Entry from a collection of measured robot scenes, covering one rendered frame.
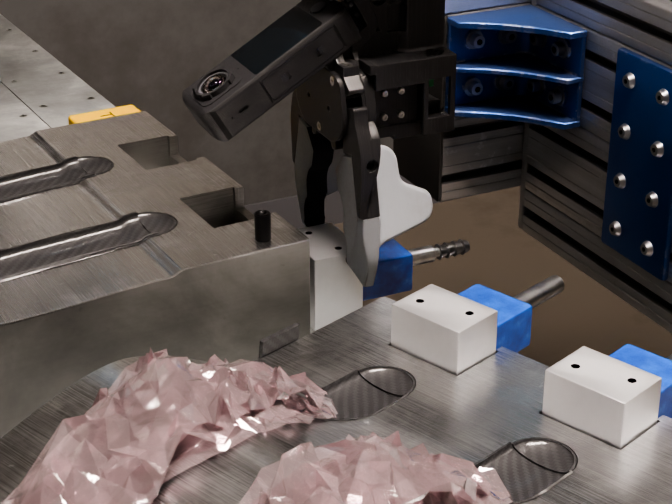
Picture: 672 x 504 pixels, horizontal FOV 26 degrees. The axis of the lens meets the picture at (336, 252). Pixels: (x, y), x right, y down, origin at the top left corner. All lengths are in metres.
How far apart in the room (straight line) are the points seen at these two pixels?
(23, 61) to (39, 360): 0.72
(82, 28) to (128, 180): 1.71
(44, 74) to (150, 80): 1.29
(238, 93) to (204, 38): 1.89
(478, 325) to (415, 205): 0.15
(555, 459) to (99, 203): 0.36
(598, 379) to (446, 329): 0.09
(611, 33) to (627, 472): 0.57
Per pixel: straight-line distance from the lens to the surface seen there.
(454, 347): 0.82
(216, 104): 0.89
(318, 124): 0.94
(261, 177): 2.92
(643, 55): 1.21
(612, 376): 0.78
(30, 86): 1.46
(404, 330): 0.84
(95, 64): 2.72
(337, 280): 0.96
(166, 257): 0.88
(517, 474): 0.75
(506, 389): 0.81
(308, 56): 0.90
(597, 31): 1.26
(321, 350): 0.84
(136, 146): 1.06
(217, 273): 0.87
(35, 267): 0.90
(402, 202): 0.94
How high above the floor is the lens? 1.27
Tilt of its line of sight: 26 degrees down
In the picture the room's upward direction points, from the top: straight up
